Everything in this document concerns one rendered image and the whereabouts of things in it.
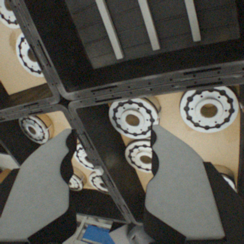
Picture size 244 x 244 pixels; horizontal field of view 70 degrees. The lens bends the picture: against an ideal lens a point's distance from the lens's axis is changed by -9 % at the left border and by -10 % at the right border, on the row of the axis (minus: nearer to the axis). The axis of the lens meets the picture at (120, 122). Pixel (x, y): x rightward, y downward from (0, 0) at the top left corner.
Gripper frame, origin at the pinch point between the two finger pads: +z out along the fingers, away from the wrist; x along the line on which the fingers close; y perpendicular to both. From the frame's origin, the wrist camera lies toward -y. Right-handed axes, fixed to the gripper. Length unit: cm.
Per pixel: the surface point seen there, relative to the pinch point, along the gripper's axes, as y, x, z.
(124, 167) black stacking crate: 25.0, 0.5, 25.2
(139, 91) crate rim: 2.2, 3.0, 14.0
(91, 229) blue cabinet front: 215, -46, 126
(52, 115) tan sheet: 14.3, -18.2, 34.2
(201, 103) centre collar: 5.8, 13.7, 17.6
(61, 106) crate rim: 5.9, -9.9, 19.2
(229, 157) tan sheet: 20.0, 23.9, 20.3
